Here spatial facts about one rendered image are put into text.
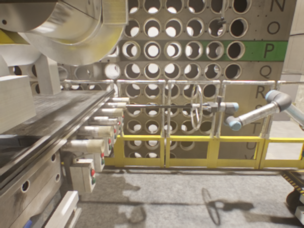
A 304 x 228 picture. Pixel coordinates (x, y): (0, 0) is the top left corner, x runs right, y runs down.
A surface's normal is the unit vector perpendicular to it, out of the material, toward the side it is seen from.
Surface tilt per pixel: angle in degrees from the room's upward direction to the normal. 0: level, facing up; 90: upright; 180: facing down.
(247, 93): 90
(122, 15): 90
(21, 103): 90
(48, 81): 90
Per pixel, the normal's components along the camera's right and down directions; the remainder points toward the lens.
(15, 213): 1.00, 0.01
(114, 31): -0.03, 0.32
